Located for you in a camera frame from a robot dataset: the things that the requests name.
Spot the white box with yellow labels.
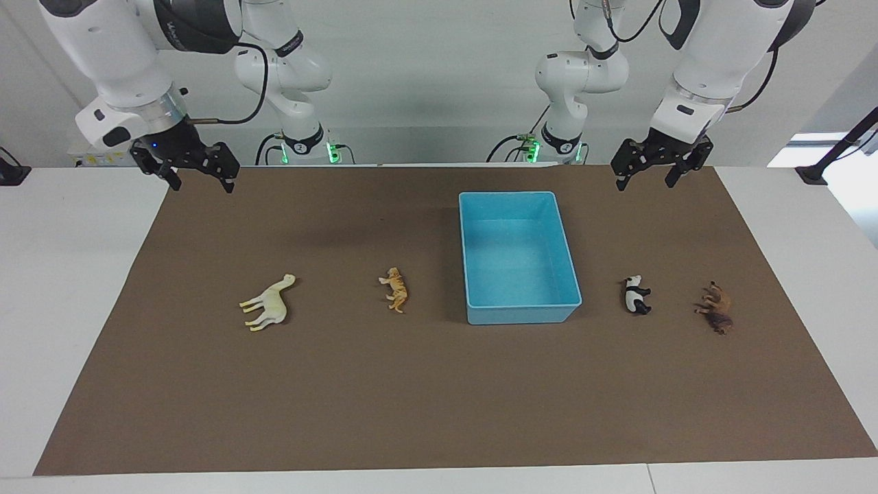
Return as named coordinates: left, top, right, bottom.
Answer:
left=69, top=146, right=135, bottom=167

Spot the black base cable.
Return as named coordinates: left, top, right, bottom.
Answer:
left=255, top=132, right=286, bottom=165
left=486, top=134, right=534, bottom=163

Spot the brown table mat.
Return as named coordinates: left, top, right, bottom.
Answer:
left=33, top=165, right=878, bottom=476

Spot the black clamp stand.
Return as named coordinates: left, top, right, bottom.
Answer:
left=796, top=106, right=878, bottom=186
left=0, top=146, right=32, bottom=187

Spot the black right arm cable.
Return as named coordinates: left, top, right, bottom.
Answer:
left=185, top=41, right=270, bottom=126

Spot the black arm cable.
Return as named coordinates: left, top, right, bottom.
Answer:
left=600, top=0, right=784, bottom=114
left=185, top=41, right=270, bottom=126

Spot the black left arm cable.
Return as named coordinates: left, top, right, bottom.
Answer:
left=600, top=0, right=784, bottom=114

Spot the brown lion toy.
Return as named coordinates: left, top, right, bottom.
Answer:
left=693, top=280, right=733, bottom=336

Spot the light blue storage box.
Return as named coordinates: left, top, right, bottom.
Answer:
left=458, top=191, right=583, bottom=325

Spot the cream llama toy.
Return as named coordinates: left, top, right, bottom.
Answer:
left=239, top=273, right=298, bottom=332

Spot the orange tiger toy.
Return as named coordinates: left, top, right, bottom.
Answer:
left=379, top=268, right=409, bottom=314

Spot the black and white panda toy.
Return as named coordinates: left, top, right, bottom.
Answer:
left=622, top=274, right=652, bottom=316

